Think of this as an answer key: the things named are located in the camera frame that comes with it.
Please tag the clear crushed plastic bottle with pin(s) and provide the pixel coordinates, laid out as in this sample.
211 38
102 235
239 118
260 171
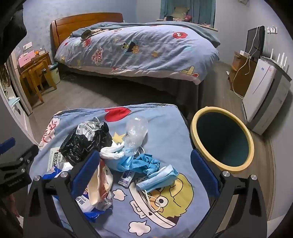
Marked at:
136 130

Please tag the blue curtain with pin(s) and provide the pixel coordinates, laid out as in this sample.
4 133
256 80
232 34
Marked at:
166 9

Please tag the small dark cloth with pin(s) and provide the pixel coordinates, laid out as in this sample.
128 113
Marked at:
86 34

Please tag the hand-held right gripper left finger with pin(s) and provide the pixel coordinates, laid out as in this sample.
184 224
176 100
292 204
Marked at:
85 170

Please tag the wooden bed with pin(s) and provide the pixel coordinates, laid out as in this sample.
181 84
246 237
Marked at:
68 25

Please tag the silver wrapper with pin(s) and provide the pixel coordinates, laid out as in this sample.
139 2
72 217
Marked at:
88 128

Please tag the blue rubber glove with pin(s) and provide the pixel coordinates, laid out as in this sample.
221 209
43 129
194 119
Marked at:
145 163

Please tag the white and blue packet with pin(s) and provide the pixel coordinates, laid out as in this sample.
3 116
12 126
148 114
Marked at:
84 202

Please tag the black plastic bag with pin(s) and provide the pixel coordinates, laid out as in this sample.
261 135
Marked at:
75 147

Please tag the white router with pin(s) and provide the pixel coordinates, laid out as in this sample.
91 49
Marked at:
278 60

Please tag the white cabinet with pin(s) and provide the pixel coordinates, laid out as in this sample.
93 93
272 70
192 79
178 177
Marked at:
13 107

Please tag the bed with blue duvet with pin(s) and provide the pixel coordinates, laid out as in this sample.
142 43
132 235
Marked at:
142 52

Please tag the beige snack wrapper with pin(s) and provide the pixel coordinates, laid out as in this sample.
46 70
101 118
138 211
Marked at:
100 183

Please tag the silver packet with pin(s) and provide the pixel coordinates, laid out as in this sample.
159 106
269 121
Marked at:
55 160

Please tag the small blister pack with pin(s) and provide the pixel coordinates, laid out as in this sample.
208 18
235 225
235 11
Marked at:
126 178

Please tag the cardboard box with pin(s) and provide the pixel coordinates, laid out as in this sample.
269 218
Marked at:
239 77

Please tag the pink box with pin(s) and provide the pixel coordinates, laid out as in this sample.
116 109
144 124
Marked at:
25 59

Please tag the wall socket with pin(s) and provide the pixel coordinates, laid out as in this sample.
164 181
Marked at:
27 46

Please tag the black monitor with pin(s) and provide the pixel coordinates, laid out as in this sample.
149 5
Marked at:
253 41

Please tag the wooden stool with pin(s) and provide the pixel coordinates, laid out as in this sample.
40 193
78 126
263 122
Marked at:
39 75

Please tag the wall hooks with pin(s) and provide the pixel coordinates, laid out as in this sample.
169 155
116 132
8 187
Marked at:
271 29

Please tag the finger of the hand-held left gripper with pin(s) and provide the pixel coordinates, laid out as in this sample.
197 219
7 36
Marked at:
6 145

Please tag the yellow-rimmed trash bin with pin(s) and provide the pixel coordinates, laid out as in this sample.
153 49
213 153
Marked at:
221 137

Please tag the blue printed blanket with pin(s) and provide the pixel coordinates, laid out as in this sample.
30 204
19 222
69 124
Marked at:
164 146

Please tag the white air purifier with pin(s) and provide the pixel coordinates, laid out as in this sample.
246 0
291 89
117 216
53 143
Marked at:
278 98
258 91

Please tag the wooden nightstand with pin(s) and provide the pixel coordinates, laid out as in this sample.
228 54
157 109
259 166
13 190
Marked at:
42 58

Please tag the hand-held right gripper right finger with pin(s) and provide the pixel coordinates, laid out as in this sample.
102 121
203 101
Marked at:
203 174

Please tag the pillow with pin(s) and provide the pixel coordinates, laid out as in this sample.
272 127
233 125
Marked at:
179 12

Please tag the small white bin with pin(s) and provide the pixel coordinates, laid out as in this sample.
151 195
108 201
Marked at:
55 75

